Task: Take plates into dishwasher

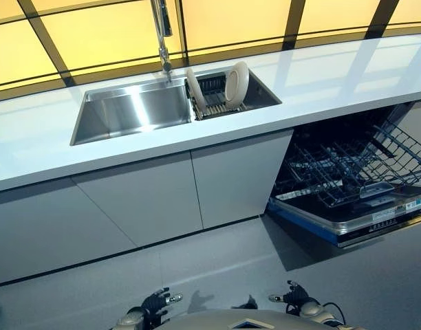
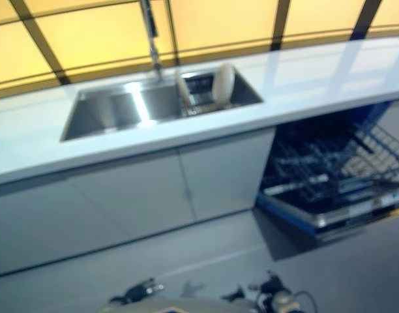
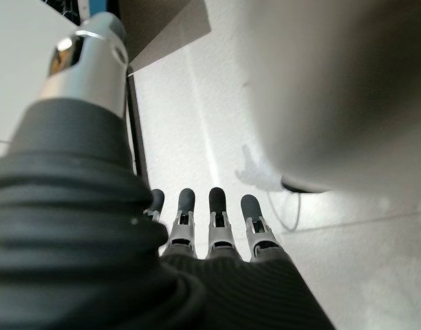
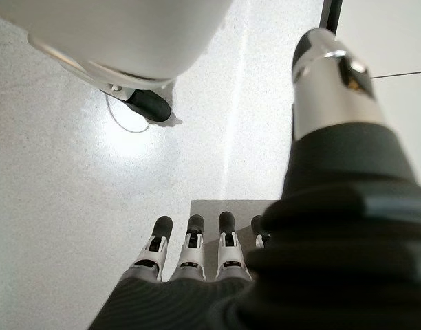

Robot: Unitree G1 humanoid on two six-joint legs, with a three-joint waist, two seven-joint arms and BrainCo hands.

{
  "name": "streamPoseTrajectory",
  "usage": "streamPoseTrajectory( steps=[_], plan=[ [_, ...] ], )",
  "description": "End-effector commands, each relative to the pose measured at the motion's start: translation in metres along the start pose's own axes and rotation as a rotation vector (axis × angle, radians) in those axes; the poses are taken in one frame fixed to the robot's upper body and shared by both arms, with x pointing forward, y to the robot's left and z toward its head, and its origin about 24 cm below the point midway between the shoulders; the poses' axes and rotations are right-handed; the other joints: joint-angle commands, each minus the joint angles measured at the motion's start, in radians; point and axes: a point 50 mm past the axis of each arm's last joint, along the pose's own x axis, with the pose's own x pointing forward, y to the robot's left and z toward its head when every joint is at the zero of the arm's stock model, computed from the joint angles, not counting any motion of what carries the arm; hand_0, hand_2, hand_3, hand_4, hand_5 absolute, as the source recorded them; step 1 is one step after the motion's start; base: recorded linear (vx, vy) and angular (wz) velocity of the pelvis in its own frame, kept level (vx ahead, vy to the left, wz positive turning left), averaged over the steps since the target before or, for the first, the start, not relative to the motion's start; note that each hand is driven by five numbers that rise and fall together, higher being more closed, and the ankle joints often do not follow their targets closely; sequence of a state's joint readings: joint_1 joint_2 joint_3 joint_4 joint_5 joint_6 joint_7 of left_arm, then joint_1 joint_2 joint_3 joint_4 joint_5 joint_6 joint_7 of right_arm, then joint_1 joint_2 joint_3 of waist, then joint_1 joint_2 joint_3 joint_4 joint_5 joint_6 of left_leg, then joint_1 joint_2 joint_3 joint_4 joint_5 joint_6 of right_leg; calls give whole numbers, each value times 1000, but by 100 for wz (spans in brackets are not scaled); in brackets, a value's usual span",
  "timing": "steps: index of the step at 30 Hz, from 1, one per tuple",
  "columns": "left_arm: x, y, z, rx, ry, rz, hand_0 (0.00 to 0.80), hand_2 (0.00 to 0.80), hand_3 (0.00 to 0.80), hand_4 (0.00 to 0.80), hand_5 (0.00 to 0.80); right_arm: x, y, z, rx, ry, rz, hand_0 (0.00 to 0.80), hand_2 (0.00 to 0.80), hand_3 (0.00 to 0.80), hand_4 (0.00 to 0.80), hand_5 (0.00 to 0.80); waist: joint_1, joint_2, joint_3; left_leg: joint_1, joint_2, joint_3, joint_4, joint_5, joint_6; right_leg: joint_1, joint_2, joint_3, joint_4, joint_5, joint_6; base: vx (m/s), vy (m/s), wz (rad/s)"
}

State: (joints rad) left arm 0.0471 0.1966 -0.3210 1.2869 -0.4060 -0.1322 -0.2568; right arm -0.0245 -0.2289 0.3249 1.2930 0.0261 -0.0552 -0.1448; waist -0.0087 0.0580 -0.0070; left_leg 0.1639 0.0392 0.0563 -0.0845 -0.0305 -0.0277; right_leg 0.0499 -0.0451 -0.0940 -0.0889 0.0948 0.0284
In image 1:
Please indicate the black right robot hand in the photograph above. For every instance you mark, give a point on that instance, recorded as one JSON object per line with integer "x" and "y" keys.
{"x": 300, "y": 297}

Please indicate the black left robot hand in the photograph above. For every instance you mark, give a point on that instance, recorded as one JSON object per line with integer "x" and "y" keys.
{"x": 159, "y": 302}

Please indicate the cream round ceramic plate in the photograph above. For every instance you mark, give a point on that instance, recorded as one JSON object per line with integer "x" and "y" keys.
{"x": 236, "y": 86}
{"x": 195, "y": 93}

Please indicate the open dishwasher door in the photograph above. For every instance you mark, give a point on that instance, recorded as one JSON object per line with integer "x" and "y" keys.
{"x": 351, "y": 220}

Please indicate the grey robot torso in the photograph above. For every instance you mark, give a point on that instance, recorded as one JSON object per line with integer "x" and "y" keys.
{"x": 245, "y": 321}

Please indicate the stainless steel sink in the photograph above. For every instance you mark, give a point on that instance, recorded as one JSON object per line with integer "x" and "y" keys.
{"x": 135, "y": 110}

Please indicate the black sink drying rack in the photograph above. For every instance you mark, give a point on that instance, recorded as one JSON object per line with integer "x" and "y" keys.
{"x": 214, "y": 99}

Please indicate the chrome kitchen faucet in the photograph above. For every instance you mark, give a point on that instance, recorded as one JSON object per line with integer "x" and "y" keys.
{"x": 164, "y": 38}

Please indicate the black window frame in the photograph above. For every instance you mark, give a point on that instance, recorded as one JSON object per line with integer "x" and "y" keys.
{"x": 294, "y": 20}

